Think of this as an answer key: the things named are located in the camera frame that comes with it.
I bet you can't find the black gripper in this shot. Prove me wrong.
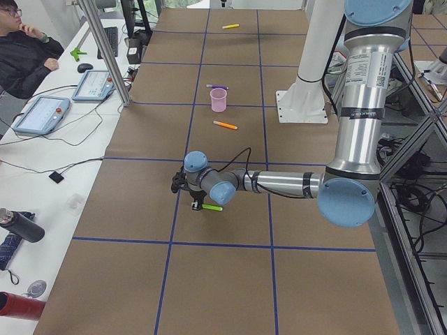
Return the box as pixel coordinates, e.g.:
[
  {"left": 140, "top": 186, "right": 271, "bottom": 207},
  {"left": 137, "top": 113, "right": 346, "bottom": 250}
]
[{"left": 189, "top": 190, "right": 206, "bottom": 211}]

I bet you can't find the green highlighter pen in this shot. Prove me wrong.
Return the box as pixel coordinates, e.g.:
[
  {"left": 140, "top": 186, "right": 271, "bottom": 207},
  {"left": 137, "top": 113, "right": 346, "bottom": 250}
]
[{"left": 202, "top": 204, "right": 223, "bottom": 211}]

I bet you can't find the yellow highlighter pen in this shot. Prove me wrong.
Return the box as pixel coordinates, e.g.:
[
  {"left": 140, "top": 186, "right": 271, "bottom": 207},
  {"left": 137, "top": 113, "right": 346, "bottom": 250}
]
[{"left": 221, "top": 24, "right": 240, "bottom": 29}]

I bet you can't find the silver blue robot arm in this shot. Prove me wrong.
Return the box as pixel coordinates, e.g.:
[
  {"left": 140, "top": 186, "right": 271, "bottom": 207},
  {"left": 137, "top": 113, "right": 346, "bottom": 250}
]
[{"left": 177, "top": 1, "right": 413, "bottom": 228}]

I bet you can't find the orange highlighter pen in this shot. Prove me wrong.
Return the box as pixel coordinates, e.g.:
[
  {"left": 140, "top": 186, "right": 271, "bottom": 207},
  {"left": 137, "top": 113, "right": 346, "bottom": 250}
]
[{"left": 213, "top": 120, "right": 238, "bottom": 130}]

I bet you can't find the pink plastic pen holder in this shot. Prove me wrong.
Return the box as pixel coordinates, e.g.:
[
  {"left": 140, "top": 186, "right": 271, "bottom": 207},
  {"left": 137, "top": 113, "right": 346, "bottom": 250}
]
[{"left": 210, "top": 88, "right": 227, "bottom": 112}]

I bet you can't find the purple marker pen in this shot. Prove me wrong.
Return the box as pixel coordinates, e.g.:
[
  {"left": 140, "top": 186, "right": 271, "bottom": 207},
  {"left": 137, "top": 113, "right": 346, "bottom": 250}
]
[{"left": 206, "top": 84, "right": 229, "bottom": 90}]

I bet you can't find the small black square puck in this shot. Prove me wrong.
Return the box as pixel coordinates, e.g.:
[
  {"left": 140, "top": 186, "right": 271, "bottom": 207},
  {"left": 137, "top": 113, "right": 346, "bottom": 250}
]
[{"left": 49, "top": 171, "right": 64, "bottom": 184}]

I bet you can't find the far teach pendant tablet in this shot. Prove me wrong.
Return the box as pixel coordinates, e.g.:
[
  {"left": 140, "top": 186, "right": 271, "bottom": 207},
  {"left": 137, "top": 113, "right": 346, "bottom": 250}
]
[{"left": 71, "top": 70, "right": 115, "bottom": 103}]

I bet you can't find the teach pendant tablet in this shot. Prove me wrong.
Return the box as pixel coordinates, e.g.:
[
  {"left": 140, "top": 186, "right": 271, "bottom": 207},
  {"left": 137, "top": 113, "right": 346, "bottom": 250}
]
[
  {"left": 71, "top": 70, "right": 115, "bottom": 103},
  {"left": 13, "top": 96, "right": 71, "bottom": 135}
]

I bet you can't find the near teach pendant tablet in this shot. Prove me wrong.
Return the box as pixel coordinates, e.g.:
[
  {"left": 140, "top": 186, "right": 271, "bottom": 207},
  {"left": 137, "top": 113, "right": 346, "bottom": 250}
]
[{"left": 13, "top": 96, "right": 71, "bottom": 135}]

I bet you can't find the black box with label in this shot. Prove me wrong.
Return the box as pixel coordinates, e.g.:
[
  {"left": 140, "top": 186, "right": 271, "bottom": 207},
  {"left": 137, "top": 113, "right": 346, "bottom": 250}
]
[{"left": 125, "top": 31, "right": 152, "bottom": 65}]

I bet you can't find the black computer mouse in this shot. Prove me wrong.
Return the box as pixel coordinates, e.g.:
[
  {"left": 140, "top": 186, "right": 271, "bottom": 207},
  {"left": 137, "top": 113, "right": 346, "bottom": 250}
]
[{"left": 77, "top": 63, "right": 94, "bottom": 73}]

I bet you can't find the silver round lid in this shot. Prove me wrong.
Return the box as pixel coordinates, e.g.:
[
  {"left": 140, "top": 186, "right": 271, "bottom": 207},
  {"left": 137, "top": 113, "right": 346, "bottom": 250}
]
[{"left": 26, "top": 280, "right": 47, "bottom": 299}]

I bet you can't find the black water bottle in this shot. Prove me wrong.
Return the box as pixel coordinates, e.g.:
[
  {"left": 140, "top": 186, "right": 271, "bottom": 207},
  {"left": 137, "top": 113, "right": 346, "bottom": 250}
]
[{"left": 1, "top": 208, "right": 45, "bottom": 243}]

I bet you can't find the black keyboard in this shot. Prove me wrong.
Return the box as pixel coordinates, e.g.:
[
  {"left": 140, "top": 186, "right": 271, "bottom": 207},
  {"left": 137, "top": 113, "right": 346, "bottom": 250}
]
[{"left": 103, "top": 27, "right": 119, "bottom": 57}]

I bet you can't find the blue folded umbrella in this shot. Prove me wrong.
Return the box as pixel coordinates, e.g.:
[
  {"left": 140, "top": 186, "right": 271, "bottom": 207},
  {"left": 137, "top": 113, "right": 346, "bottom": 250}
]
[{"left": 1, "top": 232, "right": 22, "bottom": 271}]

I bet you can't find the green plastic clamp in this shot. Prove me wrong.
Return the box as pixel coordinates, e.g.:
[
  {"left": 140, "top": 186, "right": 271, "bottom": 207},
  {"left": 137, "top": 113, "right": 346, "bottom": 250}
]
[{"left": 70, "top": 47, "right": 87, "bottom": 62}]

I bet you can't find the red cylinder bottle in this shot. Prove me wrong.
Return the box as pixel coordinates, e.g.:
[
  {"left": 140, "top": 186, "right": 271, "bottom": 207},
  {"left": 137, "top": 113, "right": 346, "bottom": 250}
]
[{"left": 0, "top": 292, "right": 46, "bottom": 320}]

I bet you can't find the seated person in black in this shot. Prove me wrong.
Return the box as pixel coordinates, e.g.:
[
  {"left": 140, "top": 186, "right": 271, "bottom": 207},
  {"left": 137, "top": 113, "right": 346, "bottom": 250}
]
[{"left": 0, "top": 0, "right": 66, "bottom": 101}]

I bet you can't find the white central pedestal column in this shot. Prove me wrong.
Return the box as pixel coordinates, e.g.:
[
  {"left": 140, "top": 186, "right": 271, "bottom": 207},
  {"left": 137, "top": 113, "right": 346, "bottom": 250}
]
[{"left": 276, "top": 0, "right": 344, "bottom": 124}]

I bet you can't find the aluminium frame post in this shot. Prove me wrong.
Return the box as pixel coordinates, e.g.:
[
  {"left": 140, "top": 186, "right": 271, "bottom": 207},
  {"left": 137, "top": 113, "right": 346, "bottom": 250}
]
[{"left": 78, "top": 0, "right": 131, "bottom": 107}]

